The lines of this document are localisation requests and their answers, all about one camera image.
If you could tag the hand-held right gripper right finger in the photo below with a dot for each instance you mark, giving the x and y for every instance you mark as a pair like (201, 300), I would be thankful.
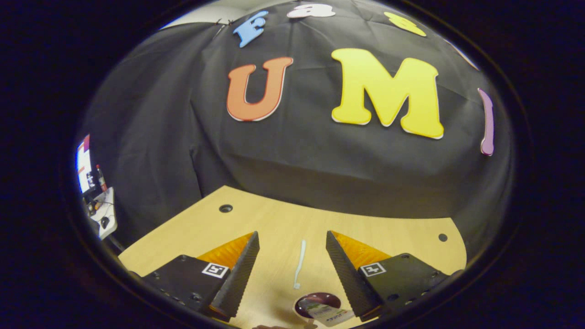
(347, 278)

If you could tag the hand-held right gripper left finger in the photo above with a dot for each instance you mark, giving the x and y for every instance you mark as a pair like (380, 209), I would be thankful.
(240, 278)

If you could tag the beige cup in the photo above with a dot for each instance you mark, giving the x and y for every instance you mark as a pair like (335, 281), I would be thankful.
(320, 298)

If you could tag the white toothpaste tube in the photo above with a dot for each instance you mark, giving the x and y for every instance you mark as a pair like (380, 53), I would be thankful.
(327, 313)

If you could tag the wooden desktop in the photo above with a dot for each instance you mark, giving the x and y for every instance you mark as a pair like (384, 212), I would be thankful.
(283, 224)

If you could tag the black computer mouse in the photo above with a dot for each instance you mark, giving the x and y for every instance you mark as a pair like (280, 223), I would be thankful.
(105, 222)

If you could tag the white side table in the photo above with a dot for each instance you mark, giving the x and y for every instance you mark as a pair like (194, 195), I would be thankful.
(107, 210)

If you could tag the red bottle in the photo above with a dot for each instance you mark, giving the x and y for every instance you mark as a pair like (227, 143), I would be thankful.
(101, 178)

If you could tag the computer monitor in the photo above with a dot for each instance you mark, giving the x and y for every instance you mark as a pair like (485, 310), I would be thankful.
(83, 164)

